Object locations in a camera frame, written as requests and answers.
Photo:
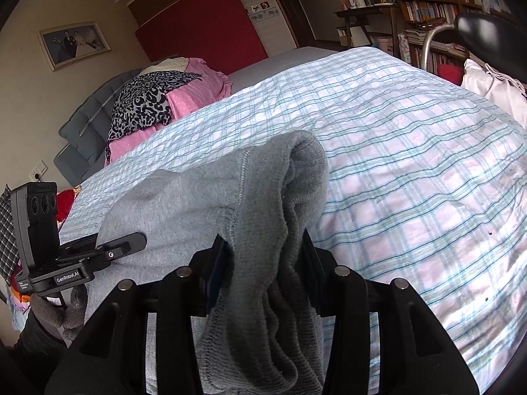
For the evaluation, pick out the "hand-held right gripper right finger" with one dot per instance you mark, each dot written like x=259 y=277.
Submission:
x=325 y=273

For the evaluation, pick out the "grey pants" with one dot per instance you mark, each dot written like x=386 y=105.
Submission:
x=185 y=205

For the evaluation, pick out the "person's left forearm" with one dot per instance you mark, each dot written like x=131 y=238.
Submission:
x=37 y=347

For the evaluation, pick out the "small photo wall sticker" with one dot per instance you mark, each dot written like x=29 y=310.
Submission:
x=260 y=6

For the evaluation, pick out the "white cloth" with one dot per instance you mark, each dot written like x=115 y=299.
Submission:
x=494 y=86

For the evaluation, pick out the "black chair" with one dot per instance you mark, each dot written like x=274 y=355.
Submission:
x=490 y=37

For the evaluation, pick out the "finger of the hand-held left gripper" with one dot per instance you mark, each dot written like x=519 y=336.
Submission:
x=123 y=245

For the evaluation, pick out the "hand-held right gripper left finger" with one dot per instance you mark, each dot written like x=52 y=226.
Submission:
x=216 y=273

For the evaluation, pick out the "dark checked cloth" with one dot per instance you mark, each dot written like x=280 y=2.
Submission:
x=7 y=234

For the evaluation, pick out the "grey mattress cover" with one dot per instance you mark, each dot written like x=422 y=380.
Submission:
x=284 y=66

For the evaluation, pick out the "white jug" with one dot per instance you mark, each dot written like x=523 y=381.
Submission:
x=358 y=0

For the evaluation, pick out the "framed wall picture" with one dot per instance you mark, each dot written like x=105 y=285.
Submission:
x=74 y=45

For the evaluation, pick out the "blue strip wall sticker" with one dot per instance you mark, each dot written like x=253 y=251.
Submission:
x=265 y=15

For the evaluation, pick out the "leopard print cloth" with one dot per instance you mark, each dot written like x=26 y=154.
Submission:
x=140 y=107

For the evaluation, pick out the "red cushion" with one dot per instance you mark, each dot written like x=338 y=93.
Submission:
x=449 y=74

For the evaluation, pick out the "pink bucket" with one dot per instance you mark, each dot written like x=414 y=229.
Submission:
x=383 y=45

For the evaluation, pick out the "wooden desk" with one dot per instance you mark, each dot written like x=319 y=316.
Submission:
x=366 y=14

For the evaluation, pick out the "red wall panel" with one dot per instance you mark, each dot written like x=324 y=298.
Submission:
x=197 y=20

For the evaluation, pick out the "dark wooden door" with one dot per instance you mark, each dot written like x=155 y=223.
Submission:
x=294 y=8

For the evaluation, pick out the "cream pillow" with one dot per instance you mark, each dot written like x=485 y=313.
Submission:
x=164 y=66

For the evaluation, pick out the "plaid bed sheet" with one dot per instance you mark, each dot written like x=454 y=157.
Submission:
x=411 y=173

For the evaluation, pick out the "person's left hand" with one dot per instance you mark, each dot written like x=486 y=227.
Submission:
x=74 y=312

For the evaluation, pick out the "grey padded headboard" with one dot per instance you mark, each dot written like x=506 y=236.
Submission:
x=86 y=131

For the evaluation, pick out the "wooden bookshelf with books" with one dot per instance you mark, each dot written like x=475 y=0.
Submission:
x=432 y=0

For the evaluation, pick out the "white wall socket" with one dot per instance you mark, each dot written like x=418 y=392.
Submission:
x=39 y=169

